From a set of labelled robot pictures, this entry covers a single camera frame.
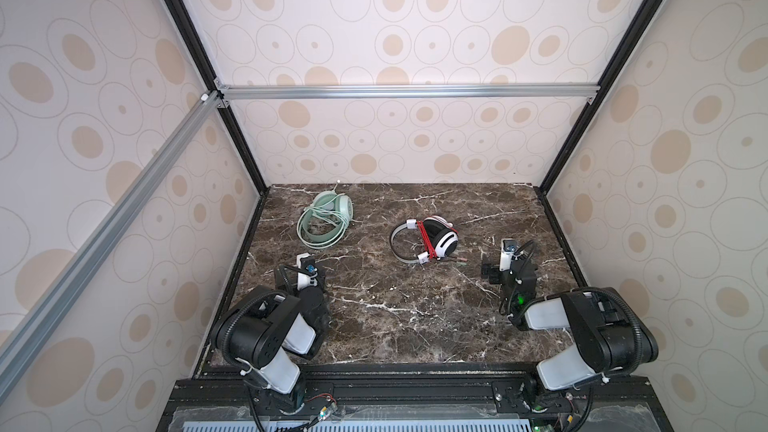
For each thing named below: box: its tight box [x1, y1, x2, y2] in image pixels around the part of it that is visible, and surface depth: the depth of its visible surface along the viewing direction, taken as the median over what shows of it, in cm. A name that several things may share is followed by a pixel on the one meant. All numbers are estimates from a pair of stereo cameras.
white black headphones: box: [390, 215, 459, 265], surface depth 99 cm
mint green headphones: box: [296, 181, 357, 249], surface depth 108 cm
